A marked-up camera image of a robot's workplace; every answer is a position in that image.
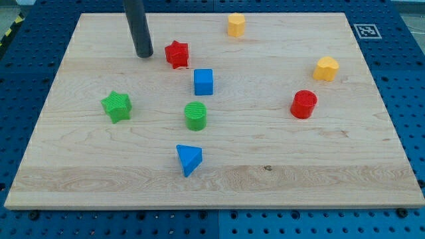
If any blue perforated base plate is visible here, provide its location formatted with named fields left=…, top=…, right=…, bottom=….
left=1, top=1, right=424, bottom=238

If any blue triangle block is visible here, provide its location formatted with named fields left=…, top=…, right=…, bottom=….
left=176, top=145, right=203, bottom=177

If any light wooden board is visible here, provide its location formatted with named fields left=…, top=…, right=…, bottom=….
left=5, top=13, right=424, bottom=210

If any yellow heart block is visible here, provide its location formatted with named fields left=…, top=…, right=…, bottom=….
left=313, top=56, right=339, bottom=82

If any green cylinder block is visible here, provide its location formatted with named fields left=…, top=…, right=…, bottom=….
left=184, top=101, right=207, bottom=131

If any green star block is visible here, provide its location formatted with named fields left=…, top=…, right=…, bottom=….
left=100, top=91, right=132, bottom=123

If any red cylinder block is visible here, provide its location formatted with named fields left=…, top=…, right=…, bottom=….
left=290, top=90, right=317, bottom=119

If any red star block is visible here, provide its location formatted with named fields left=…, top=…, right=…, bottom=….
left=165, top=40, right=189, bottom=69

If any yellow hexagon block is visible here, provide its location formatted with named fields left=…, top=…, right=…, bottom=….
left=227, top=13, right=246, bottom=37

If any blue cube block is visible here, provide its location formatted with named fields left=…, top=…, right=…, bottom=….
left=193, top=69, right=214, bottom=96

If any white fiducial marker tag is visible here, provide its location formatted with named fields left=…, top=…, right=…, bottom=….
left=353, top=23, right=382, bottom=39

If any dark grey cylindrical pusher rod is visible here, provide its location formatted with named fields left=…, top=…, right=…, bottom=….
left=123, top=0, right=153, bottom=58

